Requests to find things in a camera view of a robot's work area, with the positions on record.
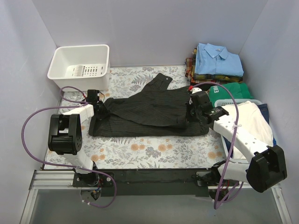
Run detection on black pinstriped long sleeve shirt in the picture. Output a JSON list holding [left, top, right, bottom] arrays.
[[88, 73, 209, 137]]

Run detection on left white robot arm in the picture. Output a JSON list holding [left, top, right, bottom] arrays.
[[48, 90, 103, 187]]

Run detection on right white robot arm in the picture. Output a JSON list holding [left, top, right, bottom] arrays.
[[186, 86, 287, 193]]

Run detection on light grey laundry basket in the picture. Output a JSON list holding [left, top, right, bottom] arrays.
[[214, 99, 284, 161]]

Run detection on plaid folded shirt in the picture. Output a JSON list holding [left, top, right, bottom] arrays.
[[185, 48, 243, 84]]

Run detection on floral table mat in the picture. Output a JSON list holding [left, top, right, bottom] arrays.
[[44, 65, 231, 170]]

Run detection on green folded shirt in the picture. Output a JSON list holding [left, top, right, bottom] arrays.
[[208, 83, 253, 105]]

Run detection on white plastic bin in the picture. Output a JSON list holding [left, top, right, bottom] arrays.
[[47, 44, 110, 91]]

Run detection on light blue folded shirt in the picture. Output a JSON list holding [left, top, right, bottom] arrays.
[[195, 43, 244, 77]]

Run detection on white garment in basket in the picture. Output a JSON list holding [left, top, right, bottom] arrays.
[[222, 101, 275, 160]]

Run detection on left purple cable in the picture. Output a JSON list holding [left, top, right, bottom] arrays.
[[21, 86, 117, 208]]

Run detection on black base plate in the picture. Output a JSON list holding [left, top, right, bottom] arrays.
[[72, 168, 217, 197]]

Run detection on aluminium rail frame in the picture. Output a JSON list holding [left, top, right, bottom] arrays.
[[20, 169, 292, 224]]

